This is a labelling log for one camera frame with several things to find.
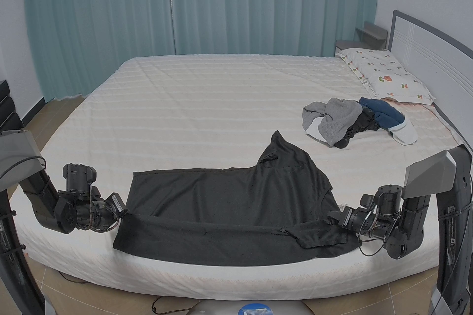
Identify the bed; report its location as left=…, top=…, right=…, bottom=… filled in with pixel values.
left=10, top=10, right=473, bottom=301

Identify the black T-shirt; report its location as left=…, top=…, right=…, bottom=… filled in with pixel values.
left=112, top=130, right=363, bottom=267

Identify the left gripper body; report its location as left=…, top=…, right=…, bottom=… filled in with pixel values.
left=103, top=191, right=129, bottom=221

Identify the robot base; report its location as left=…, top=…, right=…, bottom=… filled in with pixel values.
left=188, top=300, right=308, bottom=315

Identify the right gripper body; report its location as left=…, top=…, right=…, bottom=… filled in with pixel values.
left=339, top=206, right=371, bottom=234

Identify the black cable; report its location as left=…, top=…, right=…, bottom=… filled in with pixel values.
left=151, top=294, right=171, bottom=315
left=358, top=239, right=389, bottom=257
left=0, top=156, right=47, bottom=182

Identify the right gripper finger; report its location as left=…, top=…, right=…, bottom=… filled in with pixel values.
left=327, top=210, right=346, bottom=228

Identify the white printed pillow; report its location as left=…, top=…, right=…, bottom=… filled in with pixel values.
left=336, top=48, right=437, bottom=106

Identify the pile of clothes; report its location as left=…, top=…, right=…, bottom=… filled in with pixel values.
left=302, top=96, right=419, bottom=149

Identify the grey bedside table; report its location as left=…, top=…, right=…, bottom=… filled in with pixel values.
left=335, top=21, right=389, bottom=50

